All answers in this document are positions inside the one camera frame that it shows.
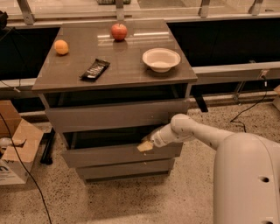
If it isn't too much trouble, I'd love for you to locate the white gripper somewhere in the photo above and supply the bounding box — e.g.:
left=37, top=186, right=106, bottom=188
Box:
left=137, top=125, right=175, bottom=152

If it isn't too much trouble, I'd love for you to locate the grey drawer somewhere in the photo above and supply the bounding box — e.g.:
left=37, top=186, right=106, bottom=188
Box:
left=46, top=99, right=189, bottom=133
left=76, top=158, right=175, bottom=179
left=62, top=125, right=183, bottom=168

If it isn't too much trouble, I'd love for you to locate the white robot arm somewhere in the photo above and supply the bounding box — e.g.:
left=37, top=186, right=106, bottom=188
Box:
left=137, top=114, right=280, bottom=224

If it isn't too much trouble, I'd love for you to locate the grey bottom drawer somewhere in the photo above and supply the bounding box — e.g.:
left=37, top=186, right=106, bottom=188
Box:
left=76, top=158, right=175, bottom=179

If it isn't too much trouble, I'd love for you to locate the grey top drawer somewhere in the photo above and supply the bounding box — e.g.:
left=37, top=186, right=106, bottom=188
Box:
left=46, top=99, right=189, bottom=133

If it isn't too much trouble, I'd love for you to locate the grey drawer cabinet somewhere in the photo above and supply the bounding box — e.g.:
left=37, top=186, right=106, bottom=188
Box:
left=32, top=20, right=197, bottom=181

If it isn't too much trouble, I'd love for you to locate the white paper bowl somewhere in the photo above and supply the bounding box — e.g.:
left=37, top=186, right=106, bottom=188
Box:
left=142, top=48, right=181, bottom=73

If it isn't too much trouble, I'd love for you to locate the black snack bar wrapper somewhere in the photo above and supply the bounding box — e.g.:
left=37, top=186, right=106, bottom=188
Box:
left=80, top=59, right=110, bottom=81

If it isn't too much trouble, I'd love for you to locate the black stand foot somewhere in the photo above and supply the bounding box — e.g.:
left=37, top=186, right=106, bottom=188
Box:
left=40, top=129, right=56, bottom=165

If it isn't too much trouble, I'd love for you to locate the red apple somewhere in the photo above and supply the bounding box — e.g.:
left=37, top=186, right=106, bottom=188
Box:
left=111, top=23, right=128, bottom=41

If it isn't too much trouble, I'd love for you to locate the orange fruit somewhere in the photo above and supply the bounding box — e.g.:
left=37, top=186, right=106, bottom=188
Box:
left=54, top=39, right=69, bottom=55

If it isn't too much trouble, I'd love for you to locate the brown cardboard box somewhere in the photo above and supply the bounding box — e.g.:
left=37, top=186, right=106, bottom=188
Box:
left=0, top=101, right=44, bottom=186

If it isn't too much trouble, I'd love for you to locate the black floor cable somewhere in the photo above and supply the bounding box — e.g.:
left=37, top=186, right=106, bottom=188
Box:
left=0, top=112, right=53, bottom=224

